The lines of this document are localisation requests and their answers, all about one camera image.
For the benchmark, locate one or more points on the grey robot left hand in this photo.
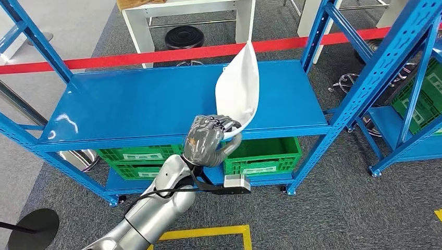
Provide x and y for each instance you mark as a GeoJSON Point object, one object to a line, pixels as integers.
{"type": "Point", "coordinates": [203, 145]}

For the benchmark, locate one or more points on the white curved plastic part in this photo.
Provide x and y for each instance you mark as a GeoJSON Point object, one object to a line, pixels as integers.
{"type": "Point", "coordinates": [238, 89]}

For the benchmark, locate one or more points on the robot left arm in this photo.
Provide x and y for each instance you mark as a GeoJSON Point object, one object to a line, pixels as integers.
{"type": "Point", "coordinates": [155, 214]}

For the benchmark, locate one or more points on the blue metal shelf rack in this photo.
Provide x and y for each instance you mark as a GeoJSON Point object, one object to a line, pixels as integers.
{"type": "Point", "coordinates": [381, 126]}
{"type": "Point", "coordinates": [155, 100]}

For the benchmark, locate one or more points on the green plastic crate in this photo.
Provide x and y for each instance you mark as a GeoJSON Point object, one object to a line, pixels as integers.
{"type": "Point", "coordinates": [110, 154]}
{"type": "Point", "coordinates": [428, 100]}
{"type": "Point", "coordinates": [272, 155]}
{"type": "Point", "coordinates": [124, 171]}

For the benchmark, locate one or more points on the red barrier belt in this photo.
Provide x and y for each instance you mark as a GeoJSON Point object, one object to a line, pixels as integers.
{"type": "Point", "coordinates": [138, 57]}

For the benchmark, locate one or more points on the chrome stanchion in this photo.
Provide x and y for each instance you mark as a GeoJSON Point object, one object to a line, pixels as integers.
{"type": "Point", "coordinates": [83, 160]}

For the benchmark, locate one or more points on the brown cardboard box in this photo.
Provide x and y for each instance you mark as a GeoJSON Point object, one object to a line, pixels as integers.
{"type": "Point", "coordinates": [138, 3]}

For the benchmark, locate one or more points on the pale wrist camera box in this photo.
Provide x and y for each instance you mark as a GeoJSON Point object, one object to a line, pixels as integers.
{"type": "Point", "coordinates": [236, 183]}

